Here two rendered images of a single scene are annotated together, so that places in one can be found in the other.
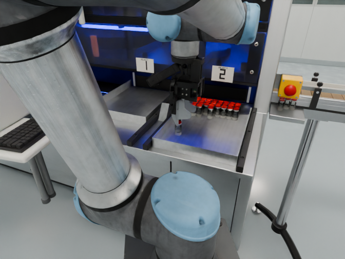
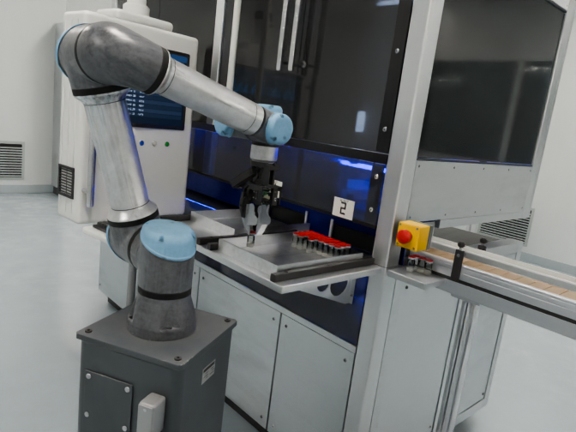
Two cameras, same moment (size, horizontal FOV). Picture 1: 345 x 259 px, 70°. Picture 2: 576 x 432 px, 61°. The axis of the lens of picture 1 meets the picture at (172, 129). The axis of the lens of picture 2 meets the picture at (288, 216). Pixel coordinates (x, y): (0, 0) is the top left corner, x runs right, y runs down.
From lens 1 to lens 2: 86 cm
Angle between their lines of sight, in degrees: 29
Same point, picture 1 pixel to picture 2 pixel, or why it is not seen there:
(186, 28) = not seen: hidden behind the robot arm
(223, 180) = (333, 369)
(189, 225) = (152, 237)
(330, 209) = not seen: outside the picture
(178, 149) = (236, 254)
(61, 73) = (106, 115)
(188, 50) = (260, 153)
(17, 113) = not seen: hidden behind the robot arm
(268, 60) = (387, 197)
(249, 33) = (268, 133)
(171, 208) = (149, 227)
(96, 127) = (120, 153)
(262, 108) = (380, 259)
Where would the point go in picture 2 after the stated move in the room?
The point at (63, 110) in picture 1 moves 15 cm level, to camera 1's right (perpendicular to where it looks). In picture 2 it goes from (104, 135) to (159, 145)
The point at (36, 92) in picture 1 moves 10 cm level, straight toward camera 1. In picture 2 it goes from (93, 122) to (77, 123)
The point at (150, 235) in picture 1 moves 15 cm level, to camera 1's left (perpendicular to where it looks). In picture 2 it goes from (134, 251) to (84, 237)
